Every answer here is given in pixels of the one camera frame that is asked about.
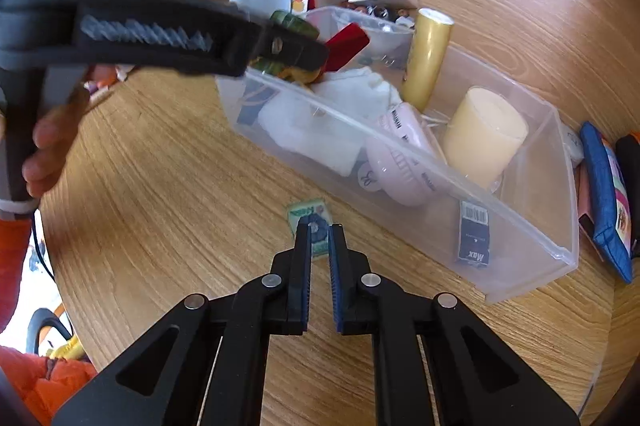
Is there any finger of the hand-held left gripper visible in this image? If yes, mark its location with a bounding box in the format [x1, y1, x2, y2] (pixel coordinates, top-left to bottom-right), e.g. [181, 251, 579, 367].
[247, 22, 331, 71]
[75, 0, 266, 77]

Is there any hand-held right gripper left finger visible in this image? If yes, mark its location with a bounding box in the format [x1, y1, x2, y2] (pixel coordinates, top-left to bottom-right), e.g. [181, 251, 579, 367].
[50, 222, 313, 426]

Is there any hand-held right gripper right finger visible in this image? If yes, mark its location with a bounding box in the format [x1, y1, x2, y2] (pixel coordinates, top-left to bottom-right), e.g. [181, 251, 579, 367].
[327, 223, 581, 426]

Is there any dark green bottle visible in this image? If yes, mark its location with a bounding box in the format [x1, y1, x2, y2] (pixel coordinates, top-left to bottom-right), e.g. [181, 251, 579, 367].
[249, 10, 322, 84]

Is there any red drawstring pouch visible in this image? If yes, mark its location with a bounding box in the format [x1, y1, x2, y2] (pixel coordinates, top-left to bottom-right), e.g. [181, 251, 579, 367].
[322, 23, 371, 71]

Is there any small green packet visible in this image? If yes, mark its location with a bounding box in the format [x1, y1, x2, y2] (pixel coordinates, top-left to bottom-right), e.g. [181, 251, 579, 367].
[286, 201, 332, 259]

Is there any yellow bottle with white base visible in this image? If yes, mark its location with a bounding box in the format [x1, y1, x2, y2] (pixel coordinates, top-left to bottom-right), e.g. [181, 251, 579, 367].
[400, 8, 455, 111]

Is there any clear plastic bin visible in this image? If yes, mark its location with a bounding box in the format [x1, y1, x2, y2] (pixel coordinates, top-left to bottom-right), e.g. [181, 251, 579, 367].
[216, 6, 580, 305]

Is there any person's left forearm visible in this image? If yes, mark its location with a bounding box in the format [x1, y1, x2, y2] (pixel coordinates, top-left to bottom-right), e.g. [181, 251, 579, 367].
[0, 217, 34, 338]

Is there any person's left hand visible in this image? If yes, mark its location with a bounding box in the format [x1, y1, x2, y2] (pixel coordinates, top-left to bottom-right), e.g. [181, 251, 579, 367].
[22, 84, 92, 197]

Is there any white cloth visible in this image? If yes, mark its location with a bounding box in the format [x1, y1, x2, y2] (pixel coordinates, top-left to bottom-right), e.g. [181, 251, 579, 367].
[260, 66, 403, 177]

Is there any bowl of beads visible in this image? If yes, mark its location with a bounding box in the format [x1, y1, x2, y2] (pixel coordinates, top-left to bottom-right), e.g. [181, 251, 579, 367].
[335, 3, 417, 56]

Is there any white round fan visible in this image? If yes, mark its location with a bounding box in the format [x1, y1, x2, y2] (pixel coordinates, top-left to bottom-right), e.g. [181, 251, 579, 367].
[365, 102, 448, 207]

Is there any small black barcode box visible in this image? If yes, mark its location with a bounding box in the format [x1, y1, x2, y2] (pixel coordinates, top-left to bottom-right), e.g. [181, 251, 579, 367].
[455, 201, 491, 267]

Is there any cream pillar candle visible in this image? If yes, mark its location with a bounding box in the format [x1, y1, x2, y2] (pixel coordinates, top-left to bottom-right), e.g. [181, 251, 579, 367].
[442, 86, 529, 189]

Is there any white tape roll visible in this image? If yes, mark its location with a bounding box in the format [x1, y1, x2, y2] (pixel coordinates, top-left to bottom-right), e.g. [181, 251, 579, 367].
[565, 121, 586, 167]

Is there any blue patterned pouch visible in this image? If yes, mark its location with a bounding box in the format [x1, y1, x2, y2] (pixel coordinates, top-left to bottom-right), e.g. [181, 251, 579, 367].
[579, 122, 636, 284]

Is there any person's orange jacket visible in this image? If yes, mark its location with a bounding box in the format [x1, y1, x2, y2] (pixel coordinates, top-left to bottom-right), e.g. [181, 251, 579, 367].
[0, 346, 99, 426]

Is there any black and orange pouch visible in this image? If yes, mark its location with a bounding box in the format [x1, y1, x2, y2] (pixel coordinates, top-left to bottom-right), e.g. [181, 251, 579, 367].
[615, 133, 640, 259]

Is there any black cable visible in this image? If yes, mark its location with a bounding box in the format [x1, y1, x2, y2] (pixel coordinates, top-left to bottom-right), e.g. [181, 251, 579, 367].
[31, 211, 57, 281]

